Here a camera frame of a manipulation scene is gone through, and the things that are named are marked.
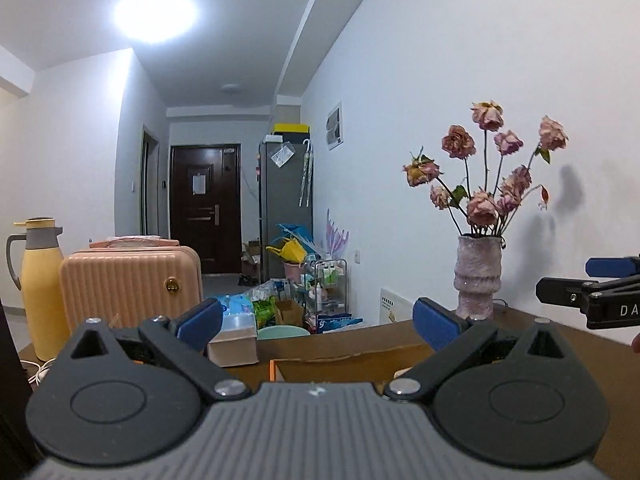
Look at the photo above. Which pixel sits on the yellow box on fridge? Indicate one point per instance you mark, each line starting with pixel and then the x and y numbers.
pixel 281 128

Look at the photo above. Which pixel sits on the pink ribbed suitcase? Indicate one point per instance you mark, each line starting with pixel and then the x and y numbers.
pixel 125 279

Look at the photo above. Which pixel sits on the pink textured vase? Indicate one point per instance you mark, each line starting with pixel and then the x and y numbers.
pixel 477 275

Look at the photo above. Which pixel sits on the ceiling lamp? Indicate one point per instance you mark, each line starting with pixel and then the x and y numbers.
pixel 154 21

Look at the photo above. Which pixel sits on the black monitor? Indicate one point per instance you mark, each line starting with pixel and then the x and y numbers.
pixel 18 452

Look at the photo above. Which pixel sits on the purple coral decoration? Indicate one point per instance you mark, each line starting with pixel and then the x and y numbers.
pixel 336 239

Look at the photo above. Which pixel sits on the blue tissue pack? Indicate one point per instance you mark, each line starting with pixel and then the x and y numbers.
pixel 238 312

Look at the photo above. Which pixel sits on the beige tissue box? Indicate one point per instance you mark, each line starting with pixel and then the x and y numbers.
pixel 232 348

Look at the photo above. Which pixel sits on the yellow watering can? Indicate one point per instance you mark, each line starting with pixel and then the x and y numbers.
pixel 291 251

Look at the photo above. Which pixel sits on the grey refrigerator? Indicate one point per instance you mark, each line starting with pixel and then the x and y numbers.
pixel 280 174

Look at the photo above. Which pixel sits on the metal wire trolley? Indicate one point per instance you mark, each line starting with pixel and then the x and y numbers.
pixel 325 285

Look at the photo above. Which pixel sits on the white wall panel box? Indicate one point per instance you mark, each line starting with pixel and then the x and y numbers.
pixel 334 129

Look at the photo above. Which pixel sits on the yellow thermos jug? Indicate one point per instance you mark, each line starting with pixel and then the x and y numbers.
pixel 40 285

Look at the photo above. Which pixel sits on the orange cardboard box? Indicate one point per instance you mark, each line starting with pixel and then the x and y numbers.
pixel 374 367

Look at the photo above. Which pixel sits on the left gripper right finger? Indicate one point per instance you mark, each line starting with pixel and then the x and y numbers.
pixel 457 343

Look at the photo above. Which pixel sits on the dark brown entrance door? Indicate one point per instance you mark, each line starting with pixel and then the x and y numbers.
pixel 205 204

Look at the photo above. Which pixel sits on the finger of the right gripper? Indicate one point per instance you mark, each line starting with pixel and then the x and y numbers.
pixel 622 267

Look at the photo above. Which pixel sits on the person's right hand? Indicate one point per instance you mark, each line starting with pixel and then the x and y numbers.
pixel 635 345

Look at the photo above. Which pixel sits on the dried pink rose bouquet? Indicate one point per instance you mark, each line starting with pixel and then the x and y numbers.
pixel 497 171

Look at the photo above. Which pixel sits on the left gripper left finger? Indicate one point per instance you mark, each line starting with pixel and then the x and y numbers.
pixel 179 345

